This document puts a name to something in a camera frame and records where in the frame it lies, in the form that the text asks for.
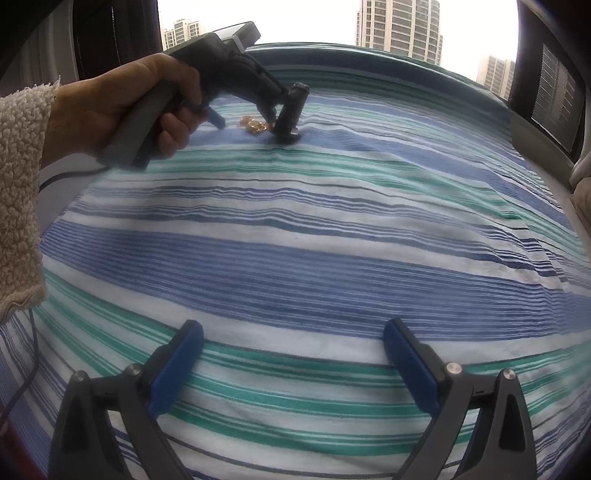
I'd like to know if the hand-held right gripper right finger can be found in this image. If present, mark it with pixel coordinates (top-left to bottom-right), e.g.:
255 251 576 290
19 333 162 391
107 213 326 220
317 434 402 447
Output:
383 318 539 480

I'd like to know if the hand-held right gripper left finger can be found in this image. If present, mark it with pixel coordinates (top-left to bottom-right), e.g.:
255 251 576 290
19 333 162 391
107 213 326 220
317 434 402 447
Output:
48 319 205 480

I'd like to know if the thin gold chain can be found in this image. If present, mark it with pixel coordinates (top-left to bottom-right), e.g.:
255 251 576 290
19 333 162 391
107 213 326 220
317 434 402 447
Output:
237 115 274 136

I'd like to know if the person's left forearm fleece sleeve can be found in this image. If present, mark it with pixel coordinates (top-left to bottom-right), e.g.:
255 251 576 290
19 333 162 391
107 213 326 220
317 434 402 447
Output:
0 79 62 326

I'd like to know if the person's left hand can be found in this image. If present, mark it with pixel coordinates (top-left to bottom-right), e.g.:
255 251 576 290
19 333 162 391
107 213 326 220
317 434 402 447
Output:
45 52 205 161

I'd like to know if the dark curtain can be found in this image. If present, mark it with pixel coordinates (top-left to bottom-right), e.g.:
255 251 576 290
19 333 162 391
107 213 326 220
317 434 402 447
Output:
74 0 161 83

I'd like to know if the blue green striped bed sheet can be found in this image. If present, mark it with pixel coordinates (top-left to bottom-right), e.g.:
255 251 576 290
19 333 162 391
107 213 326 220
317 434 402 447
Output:
0 44 578 480

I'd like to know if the tall beige apartment tower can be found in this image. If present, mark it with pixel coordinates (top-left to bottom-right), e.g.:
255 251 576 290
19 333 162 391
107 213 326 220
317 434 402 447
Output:
355 0 444 68

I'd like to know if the small beige apartment tower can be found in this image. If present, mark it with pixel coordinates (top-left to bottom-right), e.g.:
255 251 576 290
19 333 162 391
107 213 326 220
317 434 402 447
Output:
475 54 516 101

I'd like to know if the window vent panel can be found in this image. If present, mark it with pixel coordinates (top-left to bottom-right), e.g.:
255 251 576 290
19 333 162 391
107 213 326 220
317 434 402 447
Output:
530 44 579 154

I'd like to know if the thin dark cable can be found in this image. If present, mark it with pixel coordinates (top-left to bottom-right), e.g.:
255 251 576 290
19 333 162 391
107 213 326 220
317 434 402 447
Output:
0 170 109 428

